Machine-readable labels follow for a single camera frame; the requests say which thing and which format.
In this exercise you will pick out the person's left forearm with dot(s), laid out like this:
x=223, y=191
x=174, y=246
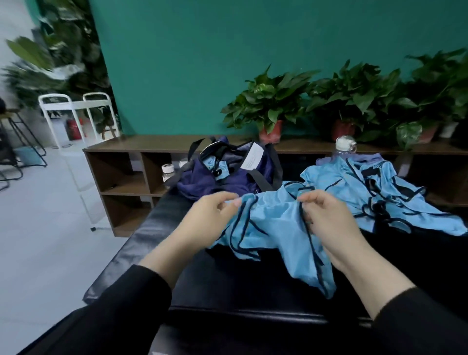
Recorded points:
x=110, y=307

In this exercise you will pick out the red bottle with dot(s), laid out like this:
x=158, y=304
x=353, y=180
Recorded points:
x=74, y=129

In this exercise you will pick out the wooden top black stool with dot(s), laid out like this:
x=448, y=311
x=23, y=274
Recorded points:
x=9, y=115

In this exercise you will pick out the white metal rack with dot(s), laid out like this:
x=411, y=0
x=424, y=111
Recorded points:
x=58, y=44

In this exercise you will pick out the black leather bench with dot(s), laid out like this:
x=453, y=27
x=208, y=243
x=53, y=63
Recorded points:
x=131, y=256

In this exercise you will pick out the teal bucket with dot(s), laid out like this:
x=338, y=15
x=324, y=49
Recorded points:
x=29, y=156

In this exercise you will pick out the clear bottle silver cap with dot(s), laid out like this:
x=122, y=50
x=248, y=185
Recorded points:
x=345, y=145

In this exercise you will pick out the green plant in white pot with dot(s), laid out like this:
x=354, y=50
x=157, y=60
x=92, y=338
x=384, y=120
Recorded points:
x=435, y=88

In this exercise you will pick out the small white-lidded jar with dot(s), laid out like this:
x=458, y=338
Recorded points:
x=168, y=172

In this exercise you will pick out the person's left hand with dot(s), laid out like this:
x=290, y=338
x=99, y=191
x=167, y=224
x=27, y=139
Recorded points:
x=205, y=223

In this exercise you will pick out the person's right forearm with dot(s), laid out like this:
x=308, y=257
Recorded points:
x=409, y=307

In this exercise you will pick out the wooden shelf cabinet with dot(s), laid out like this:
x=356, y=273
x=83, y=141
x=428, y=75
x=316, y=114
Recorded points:
x=117, y=175

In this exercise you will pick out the green plant in red pot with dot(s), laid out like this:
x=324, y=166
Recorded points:
x=270, y=99
x=351, y=91

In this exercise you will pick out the person's right hand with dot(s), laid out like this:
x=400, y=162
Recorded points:
x=333, y=223

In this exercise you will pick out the white wheeled cart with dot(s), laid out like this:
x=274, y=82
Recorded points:
x=62, y=104

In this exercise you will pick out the navy blue bag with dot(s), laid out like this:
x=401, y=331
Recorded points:
x=197, y=183

